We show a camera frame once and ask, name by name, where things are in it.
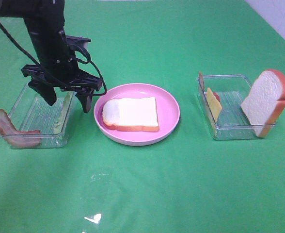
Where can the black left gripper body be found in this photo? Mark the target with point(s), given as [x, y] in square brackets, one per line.
[59, 56]

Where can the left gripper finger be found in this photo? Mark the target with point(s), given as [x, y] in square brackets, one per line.
[85, 96]
[47, 92]

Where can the green lettuce leaf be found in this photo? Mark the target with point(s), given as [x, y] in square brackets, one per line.
[61, 119]

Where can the bacon strip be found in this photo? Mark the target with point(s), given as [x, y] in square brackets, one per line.
[16, 138]
[202, 84]

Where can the bread slice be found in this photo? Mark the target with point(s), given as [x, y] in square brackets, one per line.
[131, 114]
[265, 101]

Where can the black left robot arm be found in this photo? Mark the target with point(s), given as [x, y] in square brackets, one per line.
[42, 18]

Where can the left clear plastic tray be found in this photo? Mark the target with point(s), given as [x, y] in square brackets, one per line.
[31, 112]

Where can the clear plastic tray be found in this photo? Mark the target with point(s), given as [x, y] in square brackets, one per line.
[232, 124]
[31, 112]

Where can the pink round plate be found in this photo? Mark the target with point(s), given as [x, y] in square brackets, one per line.
[168, 111]

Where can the yellow cheese slice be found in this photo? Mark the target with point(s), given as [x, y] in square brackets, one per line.
[213, 100]

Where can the right clear plastic tray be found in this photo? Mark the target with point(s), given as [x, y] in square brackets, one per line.
[232, 124]

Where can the green tablecloth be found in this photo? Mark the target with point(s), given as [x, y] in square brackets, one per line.
[187, 183]

